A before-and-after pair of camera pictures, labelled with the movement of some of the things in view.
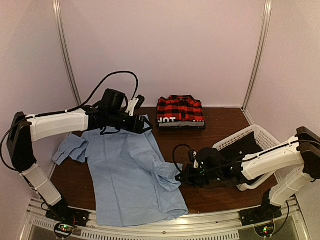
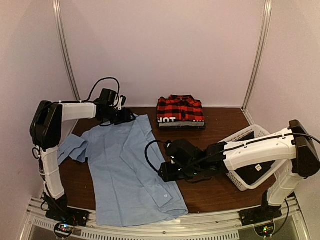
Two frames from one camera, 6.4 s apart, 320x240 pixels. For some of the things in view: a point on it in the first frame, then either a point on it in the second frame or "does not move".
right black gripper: x=188 y=178 -> x=168 y=175
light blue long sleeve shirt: x=133 y=183 does not move
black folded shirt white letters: x=169 y=119 does not move
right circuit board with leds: x=265 y=230 does not move
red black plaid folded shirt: x=184 y=108 does not move
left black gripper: x=138 y=129 -> x=126 y=117
